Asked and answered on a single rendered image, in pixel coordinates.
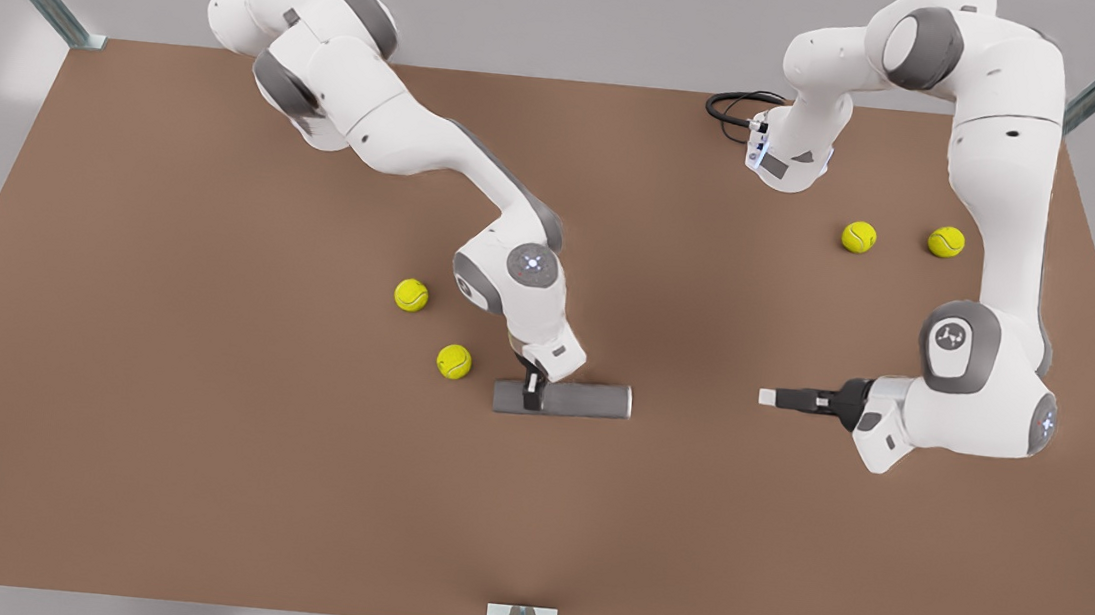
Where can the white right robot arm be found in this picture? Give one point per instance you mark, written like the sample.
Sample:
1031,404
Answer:
394,127

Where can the yellow tennis ball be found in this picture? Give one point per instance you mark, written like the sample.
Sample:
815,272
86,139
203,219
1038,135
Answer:
947,242
454,361
859,237
411,294

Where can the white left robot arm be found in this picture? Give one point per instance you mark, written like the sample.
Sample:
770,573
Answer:
1006,191

